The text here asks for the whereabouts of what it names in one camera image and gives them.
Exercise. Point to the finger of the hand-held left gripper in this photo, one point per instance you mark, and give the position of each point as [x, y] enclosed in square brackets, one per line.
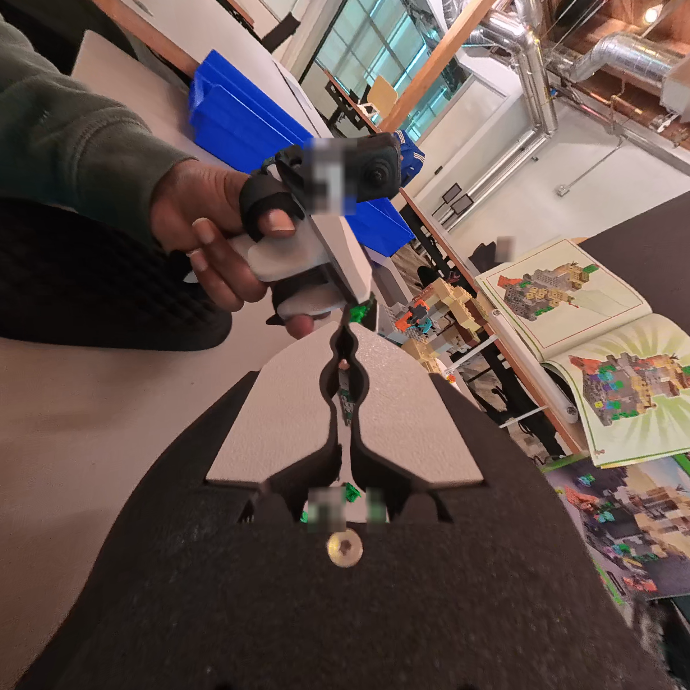
[345, 253]

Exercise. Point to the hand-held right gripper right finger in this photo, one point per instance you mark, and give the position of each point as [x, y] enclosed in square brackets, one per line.
[415, 426]

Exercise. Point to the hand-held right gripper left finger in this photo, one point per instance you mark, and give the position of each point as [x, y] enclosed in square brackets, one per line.
[275, 420]

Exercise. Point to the green plate brick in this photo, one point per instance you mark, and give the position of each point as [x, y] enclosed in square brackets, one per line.
[360, 311]

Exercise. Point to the toy brick model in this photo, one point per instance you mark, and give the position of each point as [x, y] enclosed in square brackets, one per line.
[431, 318]

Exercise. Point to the person's left forearm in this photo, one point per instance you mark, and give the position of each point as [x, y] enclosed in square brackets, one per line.
[70, 140]

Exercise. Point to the grey desk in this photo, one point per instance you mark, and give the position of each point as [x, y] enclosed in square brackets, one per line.
[108, 404]

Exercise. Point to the person's left hand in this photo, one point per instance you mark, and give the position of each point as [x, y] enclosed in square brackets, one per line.
[205, 194]

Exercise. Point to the blue striped jacket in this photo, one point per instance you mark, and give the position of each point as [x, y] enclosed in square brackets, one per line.
[411, 156]

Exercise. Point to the blue plastic bin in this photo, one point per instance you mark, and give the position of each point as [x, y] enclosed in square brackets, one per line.
[242, 118]
[382, 226]

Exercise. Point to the wooden background table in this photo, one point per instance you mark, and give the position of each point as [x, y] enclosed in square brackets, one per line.
[350, 102]
[485, 302]

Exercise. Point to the yellow chair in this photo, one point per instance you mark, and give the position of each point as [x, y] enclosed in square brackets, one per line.
[382, 94]

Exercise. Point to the open instruction booklet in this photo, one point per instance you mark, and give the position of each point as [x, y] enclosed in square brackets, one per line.
[593, 350]

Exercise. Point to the black chair armrest pad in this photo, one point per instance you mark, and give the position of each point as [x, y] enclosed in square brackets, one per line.
[97, 280]

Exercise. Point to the silver ventilation duct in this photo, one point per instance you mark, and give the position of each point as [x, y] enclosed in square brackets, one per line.
[539, 64]

